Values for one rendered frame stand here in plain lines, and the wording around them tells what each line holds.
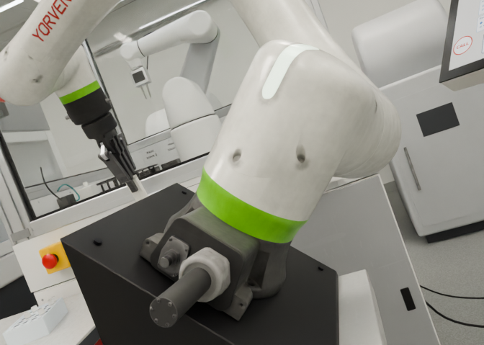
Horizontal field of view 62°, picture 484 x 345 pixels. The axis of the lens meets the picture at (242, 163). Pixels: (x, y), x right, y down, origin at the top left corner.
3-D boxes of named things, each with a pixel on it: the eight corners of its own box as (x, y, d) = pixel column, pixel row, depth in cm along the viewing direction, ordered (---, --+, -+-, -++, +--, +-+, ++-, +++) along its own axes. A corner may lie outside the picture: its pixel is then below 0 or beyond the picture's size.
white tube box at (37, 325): (49, 334, 83) (42, 317, 83) (9, 351, 82) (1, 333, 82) (68, 311, 95) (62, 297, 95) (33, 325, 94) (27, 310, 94)
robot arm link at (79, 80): (80, 21, 89) (43, 39, 92) (46, 32, 78) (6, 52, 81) (111, 80, 94) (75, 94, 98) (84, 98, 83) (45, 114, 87)
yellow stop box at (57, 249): (68, 268, 107) (58, 243, 106) (45, 276, 108) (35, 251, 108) (78, 261, 112) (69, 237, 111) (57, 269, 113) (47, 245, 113)
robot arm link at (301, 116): (325, 238, 49) (405, 96, 45) (256, 252, 36) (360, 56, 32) (249, 184, 56) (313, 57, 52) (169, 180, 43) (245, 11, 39)
